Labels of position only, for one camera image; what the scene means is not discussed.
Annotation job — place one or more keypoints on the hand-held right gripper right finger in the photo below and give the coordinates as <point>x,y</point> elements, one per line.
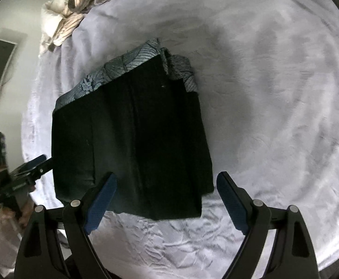
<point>230,200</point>

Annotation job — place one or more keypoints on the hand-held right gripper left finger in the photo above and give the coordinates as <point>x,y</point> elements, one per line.
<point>99,206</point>

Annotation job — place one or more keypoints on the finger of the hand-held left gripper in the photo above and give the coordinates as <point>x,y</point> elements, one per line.
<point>34,162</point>
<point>41,170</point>

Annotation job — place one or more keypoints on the black pants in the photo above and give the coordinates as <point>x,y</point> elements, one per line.
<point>134,136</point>

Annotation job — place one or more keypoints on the white plastic bag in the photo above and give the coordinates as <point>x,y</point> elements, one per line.
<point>1,238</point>

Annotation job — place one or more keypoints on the lavender plush blanket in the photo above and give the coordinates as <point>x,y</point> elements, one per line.
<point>274,93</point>

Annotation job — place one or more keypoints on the beige crumpled quilt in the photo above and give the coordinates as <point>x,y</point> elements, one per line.
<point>70,26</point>

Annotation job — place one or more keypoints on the blue leaf-patterned cloth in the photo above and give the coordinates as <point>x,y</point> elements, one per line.
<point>134,58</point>

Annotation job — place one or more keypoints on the crumpled striped bedding pile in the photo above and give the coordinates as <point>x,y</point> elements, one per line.
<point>51,17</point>

